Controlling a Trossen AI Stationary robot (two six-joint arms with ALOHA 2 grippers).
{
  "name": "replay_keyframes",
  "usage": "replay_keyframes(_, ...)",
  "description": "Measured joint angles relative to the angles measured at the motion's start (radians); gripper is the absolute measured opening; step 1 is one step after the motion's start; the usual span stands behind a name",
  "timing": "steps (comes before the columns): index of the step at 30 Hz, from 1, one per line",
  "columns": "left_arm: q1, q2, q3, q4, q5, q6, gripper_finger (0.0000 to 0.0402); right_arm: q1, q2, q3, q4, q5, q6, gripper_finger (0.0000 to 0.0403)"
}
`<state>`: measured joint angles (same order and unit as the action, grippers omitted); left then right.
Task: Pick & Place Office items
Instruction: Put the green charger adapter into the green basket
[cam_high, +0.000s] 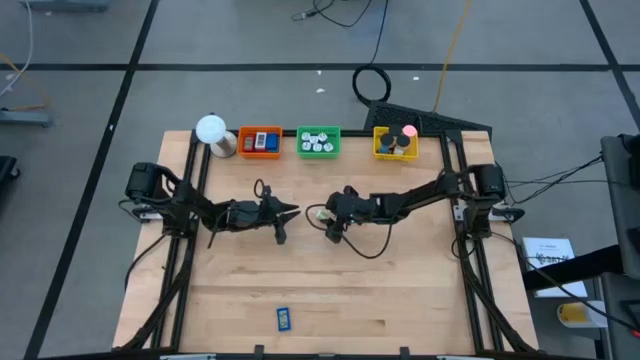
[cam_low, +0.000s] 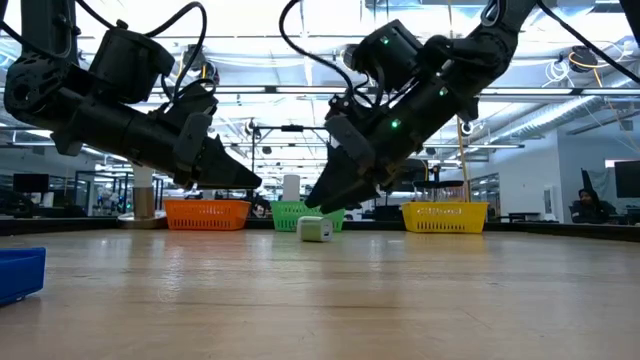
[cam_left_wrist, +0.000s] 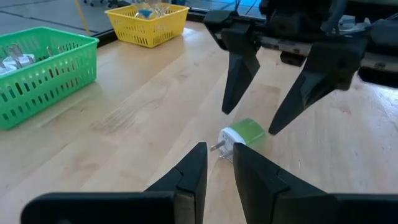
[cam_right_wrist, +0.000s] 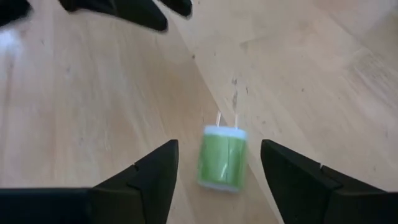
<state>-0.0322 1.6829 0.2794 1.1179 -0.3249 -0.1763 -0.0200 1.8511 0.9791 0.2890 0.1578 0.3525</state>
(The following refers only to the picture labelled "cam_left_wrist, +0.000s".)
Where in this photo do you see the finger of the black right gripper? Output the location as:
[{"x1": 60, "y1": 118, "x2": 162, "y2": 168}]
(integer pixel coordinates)
[
  {"x1": 221, "y1": 29, "x2": 261, "y2": 115},
  {"x1": 268, "y1": 39, "x2": 369, "y2": 136}
]

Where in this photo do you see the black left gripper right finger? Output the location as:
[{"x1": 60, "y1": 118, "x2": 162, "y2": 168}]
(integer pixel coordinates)
[{"x1": 233, "y1": 142, "x2": 338, "y2": 224}]

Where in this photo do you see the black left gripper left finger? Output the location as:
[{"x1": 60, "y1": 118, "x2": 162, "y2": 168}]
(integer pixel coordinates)
[{"x1": 144, "y1": 142, "x2": 208, "y2": 224}]

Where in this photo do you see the white USB charger green rim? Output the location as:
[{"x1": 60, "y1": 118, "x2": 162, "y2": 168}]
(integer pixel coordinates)
[{"x1": 210, "y1": 118, "x2": 268, "y2": 163}]

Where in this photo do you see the white USB charger pink rim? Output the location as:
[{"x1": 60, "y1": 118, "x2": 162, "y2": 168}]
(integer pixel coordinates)
[{"x1": 2, "y1": 43, "x2": 37, "y2": 70}]

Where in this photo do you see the white USB charger purple rim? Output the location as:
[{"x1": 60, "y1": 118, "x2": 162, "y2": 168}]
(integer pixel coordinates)
[{"x1": 0, "y1": 60, "x2": 18, "y2": 77}]

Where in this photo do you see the yellow plastic basket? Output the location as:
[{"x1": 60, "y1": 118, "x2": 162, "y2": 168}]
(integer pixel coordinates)
[{"x1": 104, "y1": 2, "x2": 190, "y2": 49}]

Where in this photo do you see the green plastic basket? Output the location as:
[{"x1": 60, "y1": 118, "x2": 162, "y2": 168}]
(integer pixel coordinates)
[{"x1": 0, "y1": 26, "x2": 100, "y2": 131}]

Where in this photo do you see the yellow cable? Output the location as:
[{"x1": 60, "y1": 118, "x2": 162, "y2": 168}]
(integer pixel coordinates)
[{"x1": 73, "y1": 0, "x2": 91, "y2": 35}]

